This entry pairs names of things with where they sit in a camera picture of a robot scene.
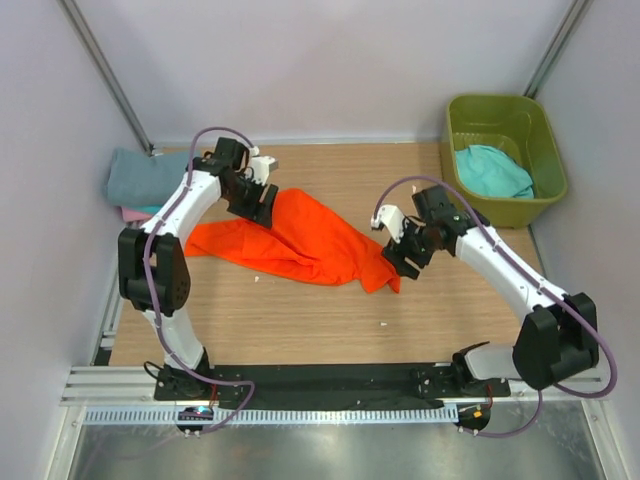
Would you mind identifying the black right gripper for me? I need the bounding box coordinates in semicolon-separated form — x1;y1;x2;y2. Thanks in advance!
382;213;443;280

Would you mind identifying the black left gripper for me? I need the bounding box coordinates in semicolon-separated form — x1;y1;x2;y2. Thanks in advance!
223;173;276;228

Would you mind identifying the orange t-shirt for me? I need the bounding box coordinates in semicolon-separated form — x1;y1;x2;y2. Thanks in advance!
184;188;401;294

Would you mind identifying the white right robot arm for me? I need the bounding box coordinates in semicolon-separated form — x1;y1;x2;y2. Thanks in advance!
370;185;600;396

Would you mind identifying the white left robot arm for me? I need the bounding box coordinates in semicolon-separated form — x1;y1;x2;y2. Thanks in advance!
118;137;278;400

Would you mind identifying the turquoise folded t-shirt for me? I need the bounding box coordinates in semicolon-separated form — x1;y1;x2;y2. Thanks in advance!
133;206;162;216

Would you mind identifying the teal t-shirt in bin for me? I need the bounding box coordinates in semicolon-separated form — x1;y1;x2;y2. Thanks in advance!
455;145;534;199

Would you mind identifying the grey-blue folded t-shirt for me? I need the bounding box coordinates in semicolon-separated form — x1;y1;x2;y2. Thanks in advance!
104;148;189;209

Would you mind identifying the pink folded t-shirt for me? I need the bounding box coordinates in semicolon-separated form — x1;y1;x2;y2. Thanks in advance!
120;207;153;223

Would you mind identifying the green plastic bin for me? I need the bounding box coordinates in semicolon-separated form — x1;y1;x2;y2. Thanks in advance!
440;94;568;229

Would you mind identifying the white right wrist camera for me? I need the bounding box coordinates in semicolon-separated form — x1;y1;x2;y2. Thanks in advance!
370;204;407;244

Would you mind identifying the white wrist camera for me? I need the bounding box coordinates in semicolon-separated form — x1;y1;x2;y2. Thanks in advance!
370;204;407;244
245;146;278;186

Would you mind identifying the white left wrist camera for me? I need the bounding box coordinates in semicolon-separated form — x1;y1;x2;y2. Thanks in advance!
245;146;278;186

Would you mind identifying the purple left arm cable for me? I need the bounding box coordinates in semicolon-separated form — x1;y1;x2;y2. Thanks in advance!
142;126;259;434

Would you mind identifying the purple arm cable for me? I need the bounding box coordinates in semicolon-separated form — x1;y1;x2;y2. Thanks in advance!
142;126;259;434
374;175;619;437

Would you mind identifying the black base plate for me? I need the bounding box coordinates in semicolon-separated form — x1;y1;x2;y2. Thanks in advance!
145;362;511;411

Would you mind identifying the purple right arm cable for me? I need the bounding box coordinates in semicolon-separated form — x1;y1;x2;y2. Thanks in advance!
374;175;619;437

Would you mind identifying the aluminium frame rail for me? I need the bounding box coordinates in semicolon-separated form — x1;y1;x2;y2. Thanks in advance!
59;359;609;407

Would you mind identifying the slotted cable duct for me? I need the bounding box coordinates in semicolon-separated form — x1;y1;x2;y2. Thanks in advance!
83;404;458;426

